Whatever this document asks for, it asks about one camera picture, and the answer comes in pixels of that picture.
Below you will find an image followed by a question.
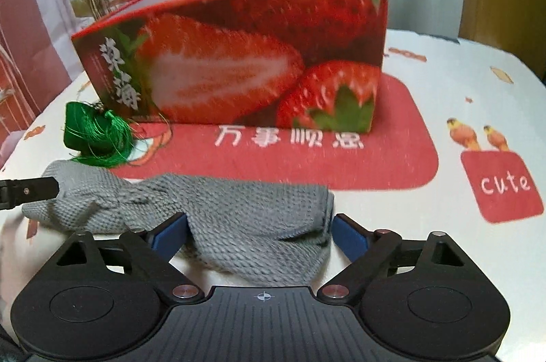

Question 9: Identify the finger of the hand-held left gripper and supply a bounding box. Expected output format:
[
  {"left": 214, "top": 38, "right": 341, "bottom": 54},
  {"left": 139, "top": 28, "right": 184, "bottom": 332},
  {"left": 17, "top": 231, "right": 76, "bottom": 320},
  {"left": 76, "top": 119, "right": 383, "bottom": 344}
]
[{"left": 0, "top": 176, "right": 61, "bottom": 211}]

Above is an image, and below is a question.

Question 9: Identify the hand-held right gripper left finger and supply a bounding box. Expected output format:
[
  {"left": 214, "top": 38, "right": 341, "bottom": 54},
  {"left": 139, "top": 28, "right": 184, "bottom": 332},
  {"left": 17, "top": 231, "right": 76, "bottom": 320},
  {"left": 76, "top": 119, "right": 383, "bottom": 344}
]
[{"left": 43, "top": 212, "right": 206, "bottom": 303}]

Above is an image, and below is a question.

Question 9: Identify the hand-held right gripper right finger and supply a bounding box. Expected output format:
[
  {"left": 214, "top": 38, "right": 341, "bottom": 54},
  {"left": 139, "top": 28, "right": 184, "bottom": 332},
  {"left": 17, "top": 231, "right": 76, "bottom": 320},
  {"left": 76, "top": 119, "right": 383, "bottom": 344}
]
[{"left": 318, "top": 213, "right": 492, "bottom": 303}]

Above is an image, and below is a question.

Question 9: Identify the grey knitted cloth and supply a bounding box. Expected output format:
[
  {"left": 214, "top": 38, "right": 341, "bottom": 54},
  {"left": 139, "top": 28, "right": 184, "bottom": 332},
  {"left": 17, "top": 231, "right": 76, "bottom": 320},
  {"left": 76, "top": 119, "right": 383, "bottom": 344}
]
[{"left": 21, "top": 161, "right": 336, "bottom": 287}]

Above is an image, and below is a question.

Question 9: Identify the red strawberry printed box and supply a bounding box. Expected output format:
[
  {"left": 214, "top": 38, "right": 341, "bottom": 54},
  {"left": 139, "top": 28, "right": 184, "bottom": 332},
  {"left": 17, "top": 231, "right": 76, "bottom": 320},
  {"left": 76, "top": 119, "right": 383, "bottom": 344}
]
[{"left": 72, "top": 0, "right": 389, "bottom": 132}]

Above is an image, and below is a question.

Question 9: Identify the green tassel ornament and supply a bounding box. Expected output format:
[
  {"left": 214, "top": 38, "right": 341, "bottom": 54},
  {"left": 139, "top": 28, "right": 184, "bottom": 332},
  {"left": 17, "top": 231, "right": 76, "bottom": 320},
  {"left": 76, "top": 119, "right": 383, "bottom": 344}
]
[{"left": 63, "top": 101, "right": 135, "bottom": 169}]

